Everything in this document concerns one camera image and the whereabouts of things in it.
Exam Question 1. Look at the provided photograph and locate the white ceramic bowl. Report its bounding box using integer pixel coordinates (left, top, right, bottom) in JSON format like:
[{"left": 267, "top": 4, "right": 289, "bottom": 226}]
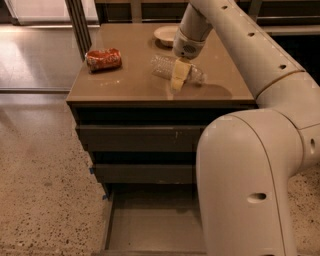
[{"left": 154, "top": 26, "right": 178, "bottom": 47}]

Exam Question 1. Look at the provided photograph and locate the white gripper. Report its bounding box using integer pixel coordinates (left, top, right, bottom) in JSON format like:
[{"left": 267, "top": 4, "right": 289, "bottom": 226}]
[{"left": 170, "top": 28, "right": 206, "bottom": 93}]

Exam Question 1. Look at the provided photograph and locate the clear plastic water bottle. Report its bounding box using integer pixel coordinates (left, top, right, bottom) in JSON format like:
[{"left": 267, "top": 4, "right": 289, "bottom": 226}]
[{"left": 151, "top": 54, "right": 206, "bottom": 84}]

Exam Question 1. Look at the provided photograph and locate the crushed orange soda can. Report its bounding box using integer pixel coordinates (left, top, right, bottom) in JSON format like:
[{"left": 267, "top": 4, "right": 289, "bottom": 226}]
[{"left": 85, "top": 48, "right": 122, "bottom": 72}]

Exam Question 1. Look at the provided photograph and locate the grey top drawer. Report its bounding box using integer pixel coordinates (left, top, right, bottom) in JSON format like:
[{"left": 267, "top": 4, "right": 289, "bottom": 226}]
[{"left": 76, "top": 125, "right": 204, "bottom": 152}]

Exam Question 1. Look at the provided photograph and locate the grey middle drawer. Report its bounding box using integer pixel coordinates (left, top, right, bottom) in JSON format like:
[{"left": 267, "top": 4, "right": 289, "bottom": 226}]
[{"left": 92, "top": 164, "right": 196, "bottom": 184}]

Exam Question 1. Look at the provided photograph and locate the grey three-drawer cabinet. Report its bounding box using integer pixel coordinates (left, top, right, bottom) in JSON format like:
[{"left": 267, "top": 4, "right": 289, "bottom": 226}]
[{"left": 67, "top": 23, "right": 256, "bottom": 194}]

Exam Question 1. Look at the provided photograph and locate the open grey bottom drawer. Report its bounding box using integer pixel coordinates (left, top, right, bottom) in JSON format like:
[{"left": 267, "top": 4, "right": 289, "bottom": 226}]
[{"left": 92, "top": 184, "right": 206, "bottom": 256}]

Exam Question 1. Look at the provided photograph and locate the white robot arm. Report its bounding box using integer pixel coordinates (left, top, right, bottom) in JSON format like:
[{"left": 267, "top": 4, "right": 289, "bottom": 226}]
[{"left": 173, "top": 0, "right": 320, "bottom": 256}]

